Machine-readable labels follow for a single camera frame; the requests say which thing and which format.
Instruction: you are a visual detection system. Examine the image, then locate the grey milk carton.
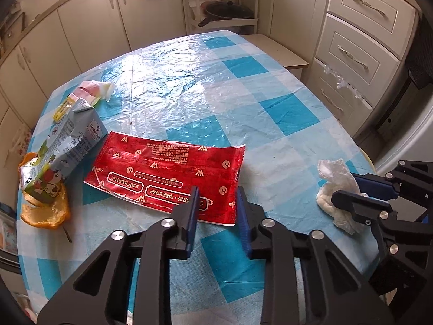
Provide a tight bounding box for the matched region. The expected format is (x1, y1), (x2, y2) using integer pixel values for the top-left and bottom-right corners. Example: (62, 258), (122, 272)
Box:
(18, 95), (109, 204)

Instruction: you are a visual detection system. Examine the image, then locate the clear plastic film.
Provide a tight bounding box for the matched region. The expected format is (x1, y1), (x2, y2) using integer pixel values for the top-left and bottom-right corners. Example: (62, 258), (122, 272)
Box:
(323, 62), (365, 100)

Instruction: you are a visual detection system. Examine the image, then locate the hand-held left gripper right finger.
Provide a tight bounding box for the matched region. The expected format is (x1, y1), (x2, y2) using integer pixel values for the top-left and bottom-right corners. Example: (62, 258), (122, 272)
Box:
(236, 186), (395, 325)

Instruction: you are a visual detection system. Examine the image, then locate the blue checkered tablecloth table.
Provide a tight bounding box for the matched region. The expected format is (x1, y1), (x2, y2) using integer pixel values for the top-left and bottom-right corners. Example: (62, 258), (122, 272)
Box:
(15, 29), (383, 325)

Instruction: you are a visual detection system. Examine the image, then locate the large orange peel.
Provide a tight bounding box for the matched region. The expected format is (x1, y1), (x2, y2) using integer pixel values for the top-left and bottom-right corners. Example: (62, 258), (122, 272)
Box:
(19, 152), (72, 231)

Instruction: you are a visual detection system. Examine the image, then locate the low wooden stool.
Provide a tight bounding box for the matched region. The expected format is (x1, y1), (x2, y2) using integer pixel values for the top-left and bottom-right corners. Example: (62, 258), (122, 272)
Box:
(241, 34), (309, 72)

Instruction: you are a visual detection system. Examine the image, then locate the cream cabinet with drawers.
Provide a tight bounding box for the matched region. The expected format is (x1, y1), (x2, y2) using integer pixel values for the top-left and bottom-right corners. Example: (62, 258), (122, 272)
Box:
(260, 0), (422, 140)

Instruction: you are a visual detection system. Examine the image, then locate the red snack wrapper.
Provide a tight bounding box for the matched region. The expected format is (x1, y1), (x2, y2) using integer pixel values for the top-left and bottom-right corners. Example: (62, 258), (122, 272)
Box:
(83, 130), (246, 228)

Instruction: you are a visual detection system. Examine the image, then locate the white tissue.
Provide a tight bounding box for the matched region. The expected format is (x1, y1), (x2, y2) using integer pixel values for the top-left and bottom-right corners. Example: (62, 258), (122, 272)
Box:
(316, 158), (368, 234)

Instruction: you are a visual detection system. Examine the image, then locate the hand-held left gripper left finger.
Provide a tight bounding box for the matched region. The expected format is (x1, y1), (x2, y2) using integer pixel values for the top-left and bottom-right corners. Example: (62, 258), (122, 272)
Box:
(37, 186), (201, 325)

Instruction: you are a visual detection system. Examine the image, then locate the pink green snack packet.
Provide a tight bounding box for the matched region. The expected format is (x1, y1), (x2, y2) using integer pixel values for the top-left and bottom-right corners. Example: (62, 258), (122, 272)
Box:
(72, 80), (114, 105)

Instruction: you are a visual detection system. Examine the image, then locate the black frying pan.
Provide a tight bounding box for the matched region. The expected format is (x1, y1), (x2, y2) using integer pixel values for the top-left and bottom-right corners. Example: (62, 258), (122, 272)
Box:
(198, 1), (253, 28)

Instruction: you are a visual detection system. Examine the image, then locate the cream cabinet with doors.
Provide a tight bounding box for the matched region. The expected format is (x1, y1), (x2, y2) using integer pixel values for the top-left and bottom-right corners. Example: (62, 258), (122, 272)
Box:
(0, 0), (189, 137)

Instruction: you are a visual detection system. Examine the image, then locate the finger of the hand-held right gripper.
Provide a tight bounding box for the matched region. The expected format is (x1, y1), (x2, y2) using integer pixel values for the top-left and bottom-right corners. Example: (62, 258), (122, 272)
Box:
(352, 160), (433, 211)
(331, 190), (433, 296)

